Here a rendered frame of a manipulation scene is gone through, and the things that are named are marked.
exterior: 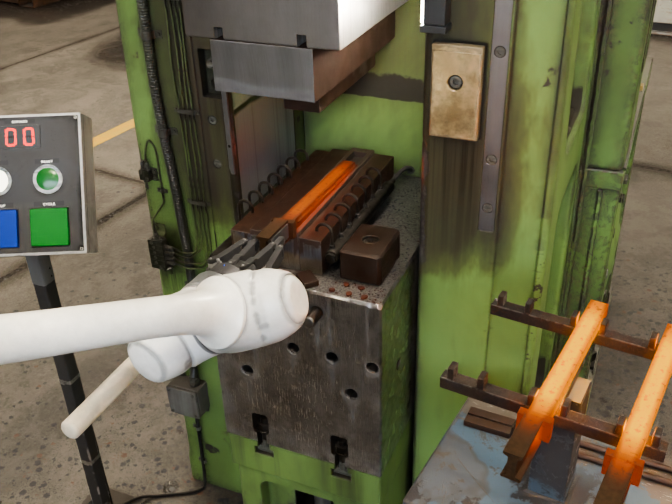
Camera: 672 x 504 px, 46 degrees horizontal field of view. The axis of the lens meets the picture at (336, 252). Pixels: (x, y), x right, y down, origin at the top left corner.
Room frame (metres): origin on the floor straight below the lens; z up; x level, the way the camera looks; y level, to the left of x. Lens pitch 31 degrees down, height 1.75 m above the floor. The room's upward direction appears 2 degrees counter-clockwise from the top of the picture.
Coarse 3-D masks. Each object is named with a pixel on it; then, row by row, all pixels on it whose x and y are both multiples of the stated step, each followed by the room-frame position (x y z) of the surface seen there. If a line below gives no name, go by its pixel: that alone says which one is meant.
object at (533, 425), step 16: (592, 304) 1.03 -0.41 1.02; (608, 304) 1.03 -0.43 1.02; (592, 320) 0.99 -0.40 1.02; (576, 336) 0.95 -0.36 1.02; (592, 336) 0.95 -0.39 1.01; (576, 352) 0.91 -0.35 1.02; (560, 368) 0.88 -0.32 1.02; (576, 368) 0.89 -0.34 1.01; (544, 384) 0.84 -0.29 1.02; (560, 384) 0.84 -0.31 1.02; (544, 400) 0.81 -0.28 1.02; (560, 400) 0.83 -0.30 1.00; (528, 416) 0.77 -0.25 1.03; (544, 416) 0.77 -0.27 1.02; (528, 432) 0.74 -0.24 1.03; (544, 432) 0.76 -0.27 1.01; (512, 448) 0.71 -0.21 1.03; (528, 448) 0.71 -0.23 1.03; (512, 464) 0.70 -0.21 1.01; (528, 464) 0.72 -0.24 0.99
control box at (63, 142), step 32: (0, 128) 1.46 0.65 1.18; (32, 128) 1.46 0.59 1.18; (64, 128) 1.47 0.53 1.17; (0, 160) 1.43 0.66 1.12; (32, 160) 1.44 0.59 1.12; (64, 160) 1.43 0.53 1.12; (0, 192) 1.40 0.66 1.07; (32, 192) 1.40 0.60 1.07; (64, 192) 1.40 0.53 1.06; (96, 224) 1.44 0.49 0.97; (0, 256) 1.34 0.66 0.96
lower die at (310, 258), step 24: (312, 168) 1.64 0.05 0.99; (360, 168) 1.62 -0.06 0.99; (384, 168) 1.63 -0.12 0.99; (288, 192) 1.52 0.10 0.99; (336, 192) 1.50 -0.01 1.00; (360, 192) 1.51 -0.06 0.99; (264, 216) 1.42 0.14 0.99; (312, 216) 1.39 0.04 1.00; (312, 240) 1.31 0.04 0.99; (288, 264) 1.33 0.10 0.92; (312, 264) 1.31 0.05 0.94
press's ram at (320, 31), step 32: (192, 0) 1.39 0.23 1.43; (224, 0) 1.37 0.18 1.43; (256, 0) 1.34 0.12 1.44; (288, 0) 1.32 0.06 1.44; (320, 0) 1.30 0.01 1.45; (352, 0) 1.34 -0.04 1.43; (384, 0) 1.48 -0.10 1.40; (192, 32) 1.40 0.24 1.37; (224, 32) 1.37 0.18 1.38; (256, 32) 1.35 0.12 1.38; (288, 32) 1.32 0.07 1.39; (320, 32) 1.30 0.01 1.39; (352, 32) 1.33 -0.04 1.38
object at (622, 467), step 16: (656, 352) 0.91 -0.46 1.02; (656, 368) 0.87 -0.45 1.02; (656, 384) 0.84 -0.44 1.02; (640, 400) 0.80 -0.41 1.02; (656, 400) 0.80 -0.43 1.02; (640, 416) 0.77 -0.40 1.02; (624, 432) 0.74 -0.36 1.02; (640, 432) 0.74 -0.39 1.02; (608, 448) 0.71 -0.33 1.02; (624, 448) 0.72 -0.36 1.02; (640, 448) 0.72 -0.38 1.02; (608, 464) 0.70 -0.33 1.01; (624, 464) 0.69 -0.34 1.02; (640, 464) 0.68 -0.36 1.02; (608, 480) 0.66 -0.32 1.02; (624, 480) 0.66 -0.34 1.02; (608, 496) 0.64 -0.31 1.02; (624, 496) 0.66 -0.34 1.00
